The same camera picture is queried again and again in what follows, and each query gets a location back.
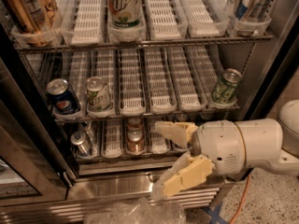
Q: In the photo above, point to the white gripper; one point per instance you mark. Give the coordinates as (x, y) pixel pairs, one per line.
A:
(218, 147)

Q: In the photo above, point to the blue Pepsi can middle shelf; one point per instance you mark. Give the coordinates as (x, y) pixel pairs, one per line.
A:
(62, 96)

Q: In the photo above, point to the green can bottom rear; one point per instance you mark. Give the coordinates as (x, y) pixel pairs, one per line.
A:
(206, 116)

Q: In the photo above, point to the wire shelf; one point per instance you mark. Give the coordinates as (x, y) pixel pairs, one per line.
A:
(223, 40)
(114, 114)

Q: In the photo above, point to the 7UP can top shelf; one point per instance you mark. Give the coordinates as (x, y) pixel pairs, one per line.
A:
(125, 13)

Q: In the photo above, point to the stainless fridge door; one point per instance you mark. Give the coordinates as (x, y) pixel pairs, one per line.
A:
(32, 146)

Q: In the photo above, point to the orange soda can front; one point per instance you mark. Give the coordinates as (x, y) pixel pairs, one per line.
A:
(135, 141)

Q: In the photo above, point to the blue can bottom rear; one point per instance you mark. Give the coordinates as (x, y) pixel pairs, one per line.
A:
(181, 117)

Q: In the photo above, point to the orange soda can behind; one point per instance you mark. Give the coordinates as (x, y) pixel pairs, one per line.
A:
(134, 124)

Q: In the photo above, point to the green can middle shelf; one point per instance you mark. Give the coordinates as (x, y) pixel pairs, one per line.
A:
(226, 86)

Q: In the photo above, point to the silver can bottom front left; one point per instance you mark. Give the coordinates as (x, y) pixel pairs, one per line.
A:
(81, 142)

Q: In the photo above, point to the blue floor tape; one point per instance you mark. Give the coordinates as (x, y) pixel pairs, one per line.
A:
(214, 214)

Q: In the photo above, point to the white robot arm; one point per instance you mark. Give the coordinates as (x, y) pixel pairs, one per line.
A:
(271, 144)

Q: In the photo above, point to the silver can bottom rear left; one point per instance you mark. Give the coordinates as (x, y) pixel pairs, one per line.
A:
(88, 128)

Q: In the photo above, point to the blue silver can top right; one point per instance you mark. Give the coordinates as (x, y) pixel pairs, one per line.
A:
(247, 17)

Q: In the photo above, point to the orange soda can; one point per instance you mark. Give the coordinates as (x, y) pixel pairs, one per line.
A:
(134, 124)
(135, 141)

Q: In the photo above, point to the gold can shelf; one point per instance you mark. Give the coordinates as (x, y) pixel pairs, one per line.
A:
(31, 19)
(51, 9)

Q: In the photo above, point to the white 7UP can middle shelf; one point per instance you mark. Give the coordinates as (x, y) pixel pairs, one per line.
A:
(98, 94)

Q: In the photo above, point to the middle wire shelf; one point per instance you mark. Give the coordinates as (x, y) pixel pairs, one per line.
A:
(114, 114)

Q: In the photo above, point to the top wire shelf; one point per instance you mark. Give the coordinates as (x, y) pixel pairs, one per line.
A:
(223, 40)

